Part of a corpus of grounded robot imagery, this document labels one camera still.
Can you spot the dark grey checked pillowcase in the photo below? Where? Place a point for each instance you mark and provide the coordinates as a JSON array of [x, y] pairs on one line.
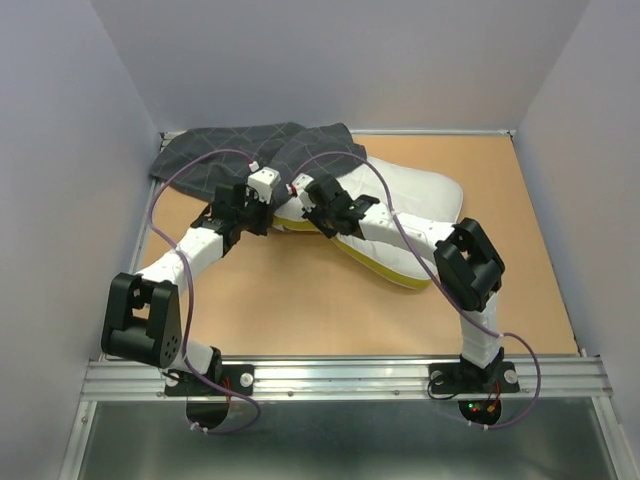
[[284, 147]]

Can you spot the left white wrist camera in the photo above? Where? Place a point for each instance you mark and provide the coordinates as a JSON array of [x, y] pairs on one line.
[[263, 181]]

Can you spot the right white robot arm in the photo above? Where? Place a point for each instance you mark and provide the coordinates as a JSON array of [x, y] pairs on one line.
[[458, 257]]

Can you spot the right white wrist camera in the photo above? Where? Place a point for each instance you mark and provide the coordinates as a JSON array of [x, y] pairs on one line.
[[298, 202]]

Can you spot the metal front panel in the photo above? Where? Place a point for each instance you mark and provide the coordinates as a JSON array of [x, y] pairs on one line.
[[561, 439]]

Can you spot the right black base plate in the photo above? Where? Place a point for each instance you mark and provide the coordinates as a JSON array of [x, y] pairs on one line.
[[448, 378]]

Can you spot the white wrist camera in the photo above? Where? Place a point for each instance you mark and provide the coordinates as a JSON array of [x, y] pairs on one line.
[[298, 202], [263, 181]]

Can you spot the white pillow yellow edge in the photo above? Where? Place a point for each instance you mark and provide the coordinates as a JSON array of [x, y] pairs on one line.
[[417, 208]]

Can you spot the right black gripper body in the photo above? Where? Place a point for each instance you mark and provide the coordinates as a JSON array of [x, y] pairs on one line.
[[322, 219]]

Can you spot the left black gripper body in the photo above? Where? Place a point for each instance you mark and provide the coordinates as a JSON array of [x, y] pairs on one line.
[[254, 217]]

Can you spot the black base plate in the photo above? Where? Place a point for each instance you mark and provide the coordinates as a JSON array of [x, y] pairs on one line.
[[448, 378], [238, 378]]

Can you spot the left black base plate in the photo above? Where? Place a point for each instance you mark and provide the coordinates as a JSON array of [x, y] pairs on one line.
[[238, 378]]

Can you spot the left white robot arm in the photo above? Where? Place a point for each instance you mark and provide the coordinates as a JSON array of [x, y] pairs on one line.
[[143, 316]]

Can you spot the aluminium frame rail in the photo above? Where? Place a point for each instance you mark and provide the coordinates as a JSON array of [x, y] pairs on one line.
[[316, 324]]

